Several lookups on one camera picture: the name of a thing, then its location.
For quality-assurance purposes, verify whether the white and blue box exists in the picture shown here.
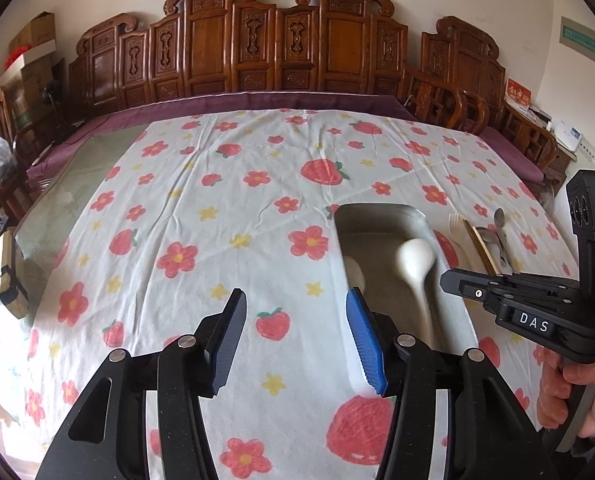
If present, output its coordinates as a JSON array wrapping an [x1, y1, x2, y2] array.
[[551, 120, 584, 151]]

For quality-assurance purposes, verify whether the wooden chopstick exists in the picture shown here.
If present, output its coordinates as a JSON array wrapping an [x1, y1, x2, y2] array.
[[470, 224, 502, 276]]

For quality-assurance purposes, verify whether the carved wooden armchair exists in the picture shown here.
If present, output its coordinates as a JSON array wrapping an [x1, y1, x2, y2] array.
[[66, 14, 153, 113], [420, 16, 507, 111]]

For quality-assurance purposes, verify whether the brown cardboard box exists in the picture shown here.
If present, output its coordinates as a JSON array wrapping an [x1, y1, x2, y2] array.
[[10, 12, 57, 57]]

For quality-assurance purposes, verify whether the white paper wall poster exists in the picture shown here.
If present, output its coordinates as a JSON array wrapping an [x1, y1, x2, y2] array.
[[574, 135, 595, 172]]

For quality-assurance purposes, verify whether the floral strawberry tablecloth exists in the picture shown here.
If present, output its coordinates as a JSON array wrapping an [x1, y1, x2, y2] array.
[[0, 112, 585, 480]]

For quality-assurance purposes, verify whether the red card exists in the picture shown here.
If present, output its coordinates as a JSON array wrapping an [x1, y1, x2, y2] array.
[[506, 78, 533, 109]]

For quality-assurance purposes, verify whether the beige and black box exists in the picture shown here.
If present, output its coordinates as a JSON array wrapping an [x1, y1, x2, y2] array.
[[0, 230, 30, 319]]

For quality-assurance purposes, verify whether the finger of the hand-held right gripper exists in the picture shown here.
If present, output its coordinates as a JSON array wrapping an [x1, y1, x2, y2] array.
[[440, 268, 582, 306]]

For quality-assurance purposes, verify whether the rectangular metal tray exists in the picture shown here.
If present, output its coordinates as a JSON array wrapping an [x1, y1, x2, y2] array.
[[333, 203, 481, 398]]

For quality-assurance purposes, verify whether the large white plastic spoon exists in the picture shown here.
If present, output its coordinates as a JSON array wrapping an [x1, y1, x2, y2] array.
[[396, 238, 441, 348]]

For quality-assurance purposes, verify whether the wooden round-back chair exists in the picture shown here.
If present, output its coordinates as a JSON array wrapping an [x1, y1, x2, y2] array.
[[401, 69, 489, 133]]

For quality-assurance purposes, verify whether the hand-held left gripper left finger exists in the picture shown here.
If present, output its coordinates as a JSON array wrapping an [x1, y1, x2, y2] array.
[[35, 288, 248, 480]]

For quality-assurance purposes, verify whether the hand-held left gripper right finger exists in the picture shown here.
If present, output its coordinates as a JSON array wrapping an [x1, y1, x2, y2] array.
[[346, 287, 548, 480]]

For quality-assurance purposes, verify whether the carved wooden bench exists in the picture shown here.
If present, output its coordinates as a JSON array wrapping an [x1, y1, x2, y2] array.
[[150, 0, 409, 97]]

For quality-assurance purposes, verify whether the purple seat cushion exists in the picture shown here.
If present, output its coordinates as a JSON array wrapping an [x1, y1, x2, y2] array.
[[480, 127, 545, 183]]

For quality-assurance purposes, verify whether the green wall sign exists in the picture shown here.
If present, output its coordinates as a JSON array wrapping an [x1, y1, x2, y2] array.
[[560, 16, 595, 66]]

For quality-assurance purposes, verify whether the white cardboard box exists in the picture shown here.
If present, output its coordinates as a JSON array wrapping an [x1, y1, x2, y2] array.
[[0, 50, 54, 92]]

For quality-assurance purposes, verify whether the beige plastic spoon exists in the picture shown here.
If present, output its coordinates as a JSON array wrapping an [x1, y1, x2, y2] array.
[[345, 256, 366, 293]]

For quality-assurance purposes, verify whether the white plastic fork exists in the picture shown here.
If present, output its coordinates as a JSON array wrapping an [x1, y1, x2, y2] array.
[[465, 222, 495, 275]]

